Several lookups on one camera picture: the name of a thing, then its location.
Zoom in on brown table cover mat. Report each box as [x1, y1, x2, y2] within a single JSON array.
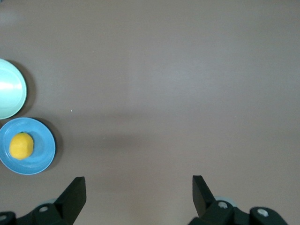
[[0, 0, 300, 225]]

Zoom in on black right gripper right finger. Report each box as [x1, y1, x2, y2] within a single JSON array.
[[188, 175, 289, 225]]

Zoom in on yellow lemon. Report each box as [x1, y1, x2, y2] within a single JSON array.
[[8, 132, 35, 161]]

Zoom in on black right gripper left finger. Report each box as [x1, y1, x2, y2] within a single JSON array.
[[0, 176, 86, 225]]

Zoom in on blue plate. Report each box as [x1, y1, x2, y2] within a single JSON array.
[[0, 117, 56, 175]]

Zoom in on light green plate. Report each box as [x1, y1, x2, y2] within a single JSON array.
[[0, 58, 28, 120]]

